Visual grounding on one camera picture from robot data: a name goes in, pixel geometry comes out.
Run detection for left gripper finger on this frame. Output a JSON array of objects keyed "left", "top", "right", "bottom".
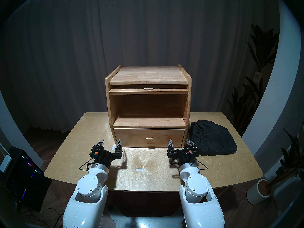
[
  {"left": 92, "top": 139, "right": 105, "bottom": 153},
  {"left": 115, "top": 139, "right": 123, "bottom": 159}
]

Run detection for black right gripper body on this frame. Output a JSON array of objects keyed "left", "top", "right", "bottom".
[{"left": 169, "top": 149, "right": 199, "bottom": 167}]

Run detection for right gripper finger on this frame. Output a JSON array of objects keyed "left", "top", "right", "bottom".
[
  {"left": 184, "top": 138, "right": 199, "bottom": 157},
  {"left": 167, "top": 139, "right": 179, "bottom": 158}
]

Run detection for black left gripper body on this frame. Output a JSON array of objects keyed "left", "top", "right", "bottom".
[{"left": 90, "top": 151, "right": 117, "bottom": 170}]

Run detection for dark grey knit pants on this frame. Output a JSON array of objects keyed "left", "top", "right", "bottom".
[{"left": 188, "top": 120, "right": 237, "bottom": 156}]

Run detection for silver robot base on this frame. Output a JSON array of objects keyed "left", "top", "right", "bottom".
[{"left": 108, "top": 206, "right": 185, "bottom": 228}]

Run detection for wooden drawer with knob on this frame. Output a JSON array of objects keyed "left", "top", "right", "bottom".
[{"left": 114, "top": 128, "right": 185, "bottom": 148}]

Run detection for wooden flip door with knob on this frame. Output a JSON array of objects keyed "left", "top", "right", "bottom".
[{"left": 109, "top": 88, "right": 189, "bottom": 95}]

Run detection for white round plant pot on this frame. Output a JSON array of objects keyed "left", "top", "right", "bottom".
[{"left": 247, "top": 179, "right": 272, "bottom": 205}]

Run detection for black computer with lights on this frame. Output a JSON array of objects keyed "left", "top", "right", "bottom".
[{"left": 5, "top": 147, "right": 52, "bottom": 212}]

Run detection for white curved arch pillar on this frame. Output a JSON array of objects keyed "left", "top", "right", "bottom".
[
  {"left": 0, "top": 90, "right": 44, "bottom": 168},
  {"left": 242, "top": 0, "right": 301, "bottom": 157}
]

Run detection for grey pleated curtain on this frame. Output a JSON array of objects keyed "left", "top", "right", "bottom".
[{"left": 0, "top": 0, "right": 280, "bottom": 133}]

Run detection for leaning potted plant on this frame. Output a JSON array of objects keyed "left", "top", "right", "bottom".
[{"left": 268, "top": 128, "right": 304, "bottom": 190}]

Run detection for tall dark leafy plant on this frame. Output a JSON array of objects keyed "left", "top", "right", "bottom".
[{"left": 227, "top": 24, "right": 280, "bottom": 135}]

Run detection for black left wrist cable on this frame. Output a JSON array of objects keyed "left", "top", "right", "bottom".
[{"left": 79, "top": 158, "right": 95, "bottom": 171}]

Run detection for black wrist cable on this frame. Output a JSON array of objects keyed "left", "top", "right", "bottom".
[
  {"left": 190, "top": 156, "right": 208, "bottom": 171},
  {"left": 79, "top": 158, "right": 95, "bottom": 171}
]

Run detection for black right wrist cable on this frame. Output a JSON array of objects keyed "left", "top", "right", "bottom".
[{"left": 190, "top": 156, "right": 208, "bottom": 171}]

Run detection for wooden cabinet frame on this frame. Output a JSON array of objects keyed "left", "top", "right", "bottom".
[{"left": 105, "top": 64, "right": 192, "bottom": 148}]

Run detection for black floor cables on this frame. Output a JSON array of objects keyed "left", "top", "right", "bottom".
[{"left": 31, "top": 207, "right": 64, "bottom": 228}]

